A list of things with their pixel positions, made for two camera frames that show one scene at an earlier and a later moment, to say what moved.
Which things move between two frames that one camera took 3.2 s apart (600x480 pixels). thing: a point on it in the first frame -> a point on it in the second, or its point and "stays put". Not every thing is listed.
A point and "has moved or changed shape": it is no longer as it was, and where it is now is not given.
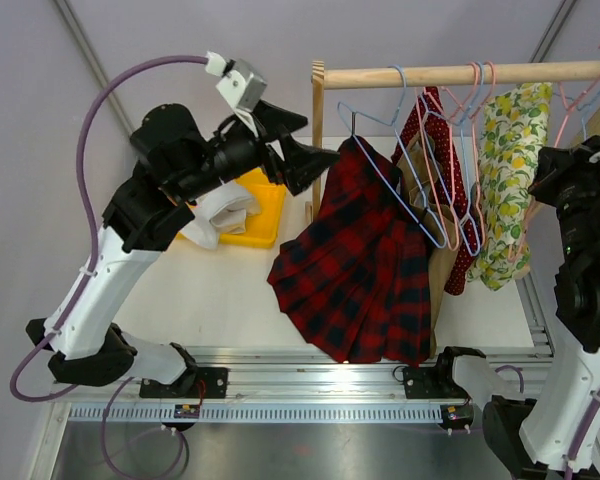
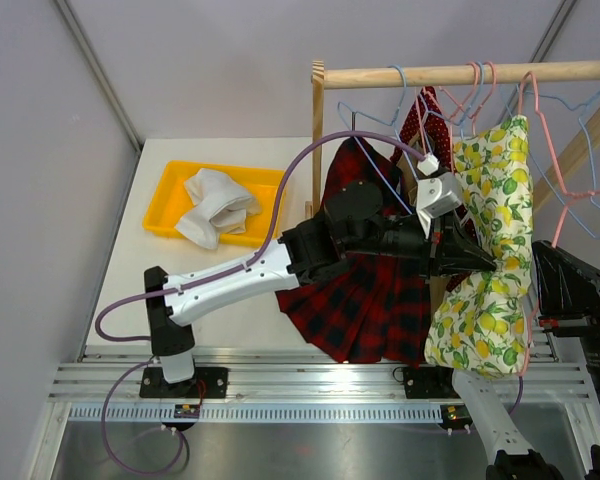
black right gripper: x=597 y=156 -> x=583 y=298
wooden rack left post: x=318 y=75 stays put
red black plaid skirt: x=360 y=284 stays put
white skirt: x=222 y=210 stays put
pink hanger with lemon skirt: x=573 y=107 -> x=569 y=195
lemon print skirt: x=513 y=129 has moved or changed shape
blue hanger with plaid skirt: x=392 y=124 stays put
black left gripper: x=300 y=164 -> x=452 y=249
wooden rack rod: x=394 y=76 stays put
